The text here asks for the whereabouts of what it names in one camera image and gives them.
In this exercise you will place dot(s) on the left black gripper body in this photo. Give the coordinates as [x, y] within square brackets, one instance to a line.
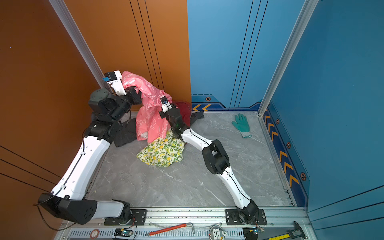
[123, 105]

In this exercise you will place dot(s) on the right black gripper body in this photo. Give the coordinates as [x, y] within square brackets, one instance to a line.
[168, 116]

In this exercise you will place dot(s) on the pink patterned cloth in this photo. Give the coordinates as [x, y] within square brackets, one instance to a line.
[149, 124]

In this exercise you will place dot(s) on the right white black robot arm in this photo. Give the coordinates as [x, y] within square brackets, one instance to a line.
[217, 162]

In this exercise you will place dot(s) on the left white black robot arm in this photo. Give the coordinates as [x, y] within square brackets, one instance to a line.
[67, 200]

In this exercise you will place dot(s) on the dark red cloth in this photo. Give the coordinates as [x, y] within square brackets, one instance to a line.
[186, 111]

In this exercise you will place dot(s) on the dark grey cloth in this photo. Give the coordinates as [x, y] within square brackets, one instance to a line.
[127, 132]

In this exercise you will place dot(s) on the lemon print cloth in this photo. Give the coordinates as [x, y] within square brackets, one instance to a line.
[163, 152]

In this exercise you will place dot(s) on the green work glove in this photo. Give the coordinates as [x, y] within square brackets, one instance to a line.
[242, 125]

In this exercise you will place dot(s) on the white connector block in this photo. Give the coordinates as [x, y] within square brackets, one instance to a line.
[217, 233]

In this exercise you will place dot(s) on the left green circuit board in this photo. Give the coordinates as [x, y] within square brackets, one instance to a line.
[123, 234]

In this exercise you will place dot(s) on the green circuit board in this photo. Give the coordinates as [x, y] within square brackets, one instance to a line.
[123, 234]
[256, 231]

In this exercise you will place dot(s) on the red round sticker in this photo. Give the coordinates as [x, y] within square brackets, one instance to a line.
[94, 234]

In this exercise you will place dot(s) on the right green circuit board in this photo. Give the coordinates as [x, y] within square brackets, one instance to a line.
[256, 231]

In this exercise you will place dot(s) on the black digital caliper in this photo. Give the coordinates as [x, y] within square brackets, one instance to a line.
[296, 233]

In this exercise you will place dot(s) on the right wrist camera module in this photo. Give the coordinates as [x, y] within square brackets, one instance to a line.
[166, 105]

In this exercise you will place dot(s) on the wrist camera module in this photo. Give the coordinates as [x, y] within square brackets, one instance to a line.
[113, 82]
[166, 105]

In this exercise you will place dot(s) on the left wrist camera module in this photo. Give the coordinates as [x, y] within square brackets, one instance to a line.
[113, 82]

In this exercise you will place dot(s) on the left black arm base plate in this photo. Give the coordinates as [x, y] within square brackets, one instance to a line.
[135, 217]

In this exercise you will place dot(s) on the red handled hex key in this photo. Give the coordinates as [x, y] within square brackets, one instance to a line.
[184, 225]

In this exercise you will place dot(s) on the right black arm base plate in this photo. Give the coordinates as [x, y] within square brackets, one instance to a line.
[232, 218]

